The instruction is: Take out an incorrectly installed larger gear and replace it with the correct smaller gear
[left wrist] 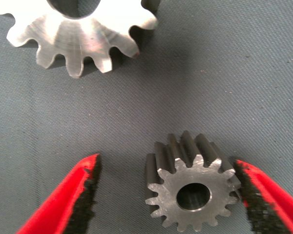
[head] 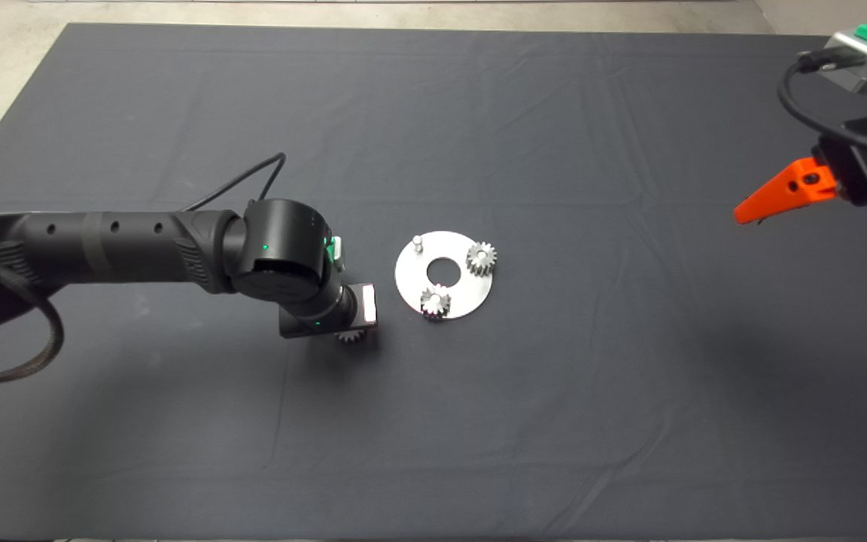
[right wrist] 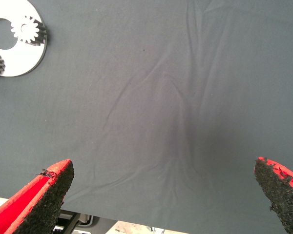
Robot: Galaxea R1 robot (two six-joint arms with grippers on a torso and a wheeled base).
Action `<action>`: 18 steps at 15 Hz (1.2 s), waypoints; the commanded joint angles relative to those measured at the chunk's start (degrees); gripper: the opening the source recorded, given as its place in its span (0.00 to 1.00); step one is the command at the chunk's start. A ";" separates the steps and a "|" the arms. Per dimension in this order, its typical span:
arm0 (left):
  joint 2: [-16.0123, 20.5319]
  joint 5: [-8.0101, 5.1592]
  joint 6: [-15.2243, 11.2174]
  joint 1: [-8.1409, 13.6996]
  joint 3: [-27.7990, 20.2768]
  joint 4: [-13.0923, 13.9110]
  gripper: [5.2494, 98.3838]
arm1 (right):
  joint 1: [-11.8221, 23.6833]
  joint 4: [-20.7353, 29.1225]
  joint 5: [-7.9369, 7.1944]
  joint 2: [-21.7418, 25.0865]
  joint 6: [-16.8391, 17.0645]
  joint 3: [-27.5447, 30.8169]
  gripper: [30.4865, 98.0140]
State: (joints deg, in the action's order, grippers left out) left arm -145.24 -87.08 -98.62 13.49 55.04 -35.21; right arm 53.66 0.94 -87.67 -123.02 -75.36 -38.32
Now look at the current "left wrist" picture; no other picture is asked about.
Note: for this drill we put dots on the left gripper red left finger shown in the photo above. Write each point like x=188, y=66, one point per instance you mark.
x=56, y=209

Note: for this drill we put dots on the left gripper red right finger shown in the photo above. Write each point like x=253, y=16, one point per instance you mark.
x=273, y=209

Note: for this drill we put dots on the small steel gear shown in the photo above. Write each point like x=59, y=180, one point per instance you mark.
x=166, y=190

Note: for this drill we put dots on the large steel gear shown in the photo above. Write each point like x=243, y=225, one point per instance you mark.
x=75, y=36

